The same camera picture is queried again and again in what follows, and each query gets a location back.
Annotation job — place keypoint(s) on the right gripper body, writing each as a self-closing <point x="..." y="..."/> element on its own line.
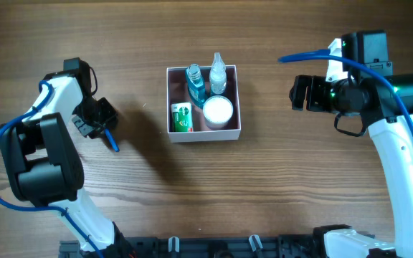
<point x="314" y="94"/>

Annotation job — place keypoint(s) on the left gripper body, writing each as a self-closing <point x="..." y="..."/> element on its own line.
<point x="97" y="122"/>

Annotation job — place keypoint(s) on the green soap box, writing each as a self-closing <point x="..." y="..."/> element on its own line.
<point x="181" y="114"/>

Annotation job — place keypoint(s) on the blue mouthwash bottle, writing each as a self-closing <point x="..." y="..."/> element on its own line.
<point x="195" y="84"/>

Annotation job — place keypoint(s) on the blue jar white lid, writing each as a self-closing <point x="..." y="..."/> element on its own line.
<point x="218" y="111"/>

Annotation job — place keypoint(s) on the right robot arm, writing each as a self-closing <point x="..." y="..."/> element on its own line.
<point x="391" y="130"/>

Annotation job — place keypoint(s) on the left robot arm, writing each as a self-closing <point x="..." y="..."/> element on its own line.
<point x="44" y="167"/>

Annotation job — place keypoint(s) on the blue disposable razor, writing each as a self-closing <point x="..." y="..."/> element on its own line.
<point x="111" y="140"/>

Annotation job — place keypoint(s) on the white box pink interior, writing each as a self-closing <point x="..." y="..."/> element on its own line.
<point x="177" y="91"/>

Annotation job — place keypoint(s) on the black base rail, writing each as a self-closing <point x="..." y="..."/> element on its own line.
<point x="292" y="245"/>

